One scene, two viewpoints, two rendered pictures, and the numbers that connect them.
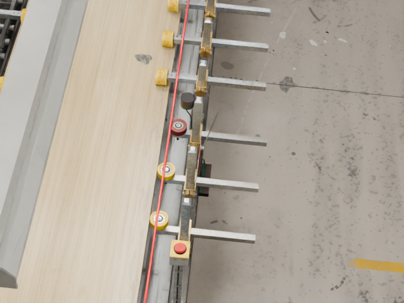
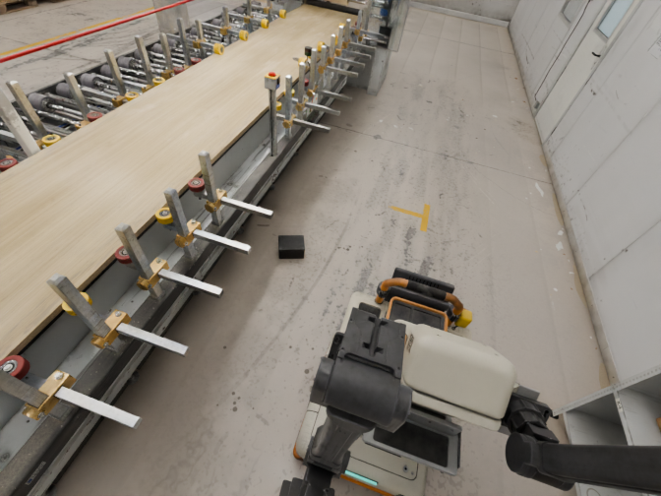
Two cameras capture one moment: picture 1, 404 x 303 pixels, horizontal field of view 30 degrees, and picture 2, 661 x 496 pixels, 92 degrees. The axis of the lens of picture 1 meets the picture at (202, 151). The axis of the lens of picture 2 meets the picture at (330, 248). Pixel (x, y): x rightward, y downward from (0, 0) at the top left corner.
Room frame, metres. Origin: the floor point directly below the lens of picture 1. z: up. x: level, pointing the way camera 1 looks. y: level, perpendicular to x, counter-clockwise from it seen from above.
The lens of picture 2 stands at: (-0.51, -0.74, 1.98)
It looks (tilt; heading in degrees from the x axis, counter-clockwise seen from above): 48 degrees down; 9
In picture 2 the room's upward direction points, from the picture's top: 10 degrees clockwise
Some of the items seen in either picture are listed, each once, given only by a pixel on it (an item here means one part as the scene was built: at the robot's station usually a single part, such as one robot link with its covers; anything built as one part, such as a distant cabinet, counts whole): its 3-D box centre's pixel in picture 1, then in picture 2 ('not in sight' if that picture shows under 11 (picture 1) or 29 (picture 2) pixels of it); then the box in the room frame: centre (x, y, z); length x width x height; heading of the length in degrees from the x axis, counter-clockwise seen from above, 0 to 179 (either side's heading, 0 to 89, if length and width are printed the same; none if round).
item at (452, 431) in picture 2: not in sight; (407, 428); (-0.21, -1.00, 0.99); 0.28 x 0.16 x 0.22; 89
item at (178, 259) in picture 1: (180, 253); (271, 82); (1.30, 0.05, 1.18); 0.07 x 0.07 x 0.08; 89
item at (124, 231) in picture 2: not in sight; (144, 268); (0.06, 0.07, 0.90); 0.04 x 0.04 x 0.48; 89
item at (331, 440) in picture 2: not in sight; (338, 429); (-0.37, -0.78, 1.41); 0.11 x 0.06 x 0.43; 89
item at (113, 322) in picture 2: not in sight; (110, 329); (-0.17, 0.07, 0.80); 0.14 x 0.06 x 0.05; 179
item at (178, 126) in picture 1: (178, 131); not in sight; (2.10, 0.12, 0.85); 0.08 x 0.08 x 0.11
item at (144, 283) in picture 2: not in sight; (152, 274); (0.08, 0.07, 0.83); 0.14 x 0.06 x 0.05; 179
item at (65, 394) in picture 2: not in sight; (77, 399); (-0.40, -0.01, 0.82); 0.43 x 0.03 x 0.04; 89
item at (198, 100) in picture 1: (196, 131); (312, 82); (2.06, 0.03, 0.92); 0.04 x 0.04 x 0.48; 89
